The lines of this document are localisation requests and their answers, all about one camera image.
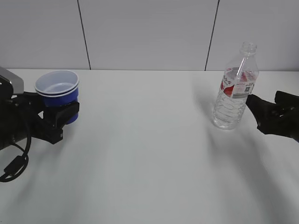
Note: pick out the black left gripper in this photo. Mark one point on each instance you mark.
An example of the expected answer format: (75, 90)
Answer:
(28, 116)

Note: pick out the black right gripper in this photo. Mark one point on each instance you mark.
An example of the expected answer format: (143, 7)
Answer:
(280, 118)

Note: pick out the white-rimmed paper cup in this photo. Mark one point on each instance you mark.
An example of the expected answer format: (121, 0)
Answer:
(57, 82)

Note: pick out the blue paper cup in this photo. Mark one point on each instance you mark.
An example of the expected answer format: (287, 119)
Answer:
(62, 99)

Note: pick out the clear Wahaha water bottle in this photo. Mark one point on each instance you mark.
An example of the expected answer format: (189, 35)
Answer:
(236, 85)

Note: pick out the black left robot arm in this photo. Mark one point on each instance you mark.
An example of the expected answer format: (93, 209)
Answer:
(27, 115)

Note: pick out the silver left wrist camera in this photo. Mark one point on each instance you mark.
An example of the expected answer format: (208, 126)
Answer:
(10, 84)

